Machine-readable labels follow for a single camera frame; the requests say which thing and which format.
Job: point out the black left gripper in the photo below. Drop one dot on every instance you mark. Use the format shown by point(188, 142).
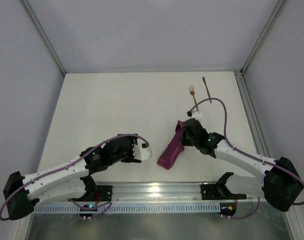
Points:
point(131, 152)

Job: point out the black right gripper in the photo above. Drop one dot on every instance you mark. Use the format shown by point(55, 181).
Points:
point(188, 132)

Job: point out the purple satin napkin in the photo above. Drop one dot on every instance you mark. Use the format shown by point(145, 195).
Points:
point(173, 150)

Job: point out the copper fork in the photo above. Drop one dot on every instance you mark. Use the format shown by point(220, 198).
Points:
point(192, 92)

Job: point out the copper knife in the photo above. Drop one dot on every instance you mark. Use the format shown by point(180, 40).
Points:
point(207, 89)

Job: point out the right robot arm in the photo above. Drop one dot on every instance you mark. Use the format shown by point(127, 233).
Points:
point(275, 180)

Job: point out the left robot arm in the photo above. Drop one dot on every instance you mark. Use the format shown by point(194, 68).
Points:
point(70, 181)

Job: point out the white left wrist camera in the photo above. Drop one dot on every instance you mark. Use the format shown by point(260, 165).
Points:
point(142, 153)

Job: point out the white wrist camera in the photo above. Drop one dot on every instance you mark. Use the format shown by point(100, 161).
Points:
point(194, 114)
point(142, 153)

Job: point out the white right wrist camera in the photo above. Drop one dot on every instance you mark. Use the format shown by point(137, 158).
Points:
point(194, 114)

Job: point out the aluminium front rail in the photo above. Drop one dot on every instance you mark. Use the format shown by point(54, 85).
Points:
point(161, 192)

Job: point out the aluminium rail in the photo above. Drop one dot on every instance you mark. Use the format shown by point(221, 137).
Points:
point(161, 192)
point(258, 136)

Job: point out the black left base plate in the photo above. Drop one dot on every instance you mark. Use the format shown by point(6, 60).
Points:
point(103, 193)

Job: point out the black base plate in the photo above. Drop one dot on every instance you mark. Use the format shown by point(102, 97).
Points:
point(215, 191)
point(103, 193)

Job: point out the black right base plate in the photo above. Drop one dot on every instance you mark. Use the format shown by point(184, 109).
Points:
point(215, 191)

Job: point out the slotted grey cable duct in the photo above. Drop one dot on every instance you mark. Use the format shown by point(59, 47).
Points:
point(136, 208)

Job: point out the aluminium right side rail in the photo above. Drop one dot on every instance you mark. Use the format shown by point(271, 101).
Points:
point(258, 136)

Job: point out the aluminium right corner post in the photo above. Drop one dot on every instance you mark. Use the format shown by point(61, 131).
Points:
point(268, 26)

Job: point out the aluminium corner post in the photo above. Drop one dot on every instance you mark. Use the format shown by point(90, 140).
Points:
point(42, 34)
point(268, 26)

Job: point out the aluminium left corner post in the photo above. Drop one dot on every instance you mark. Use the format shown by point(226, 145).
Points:
point(42, 34)

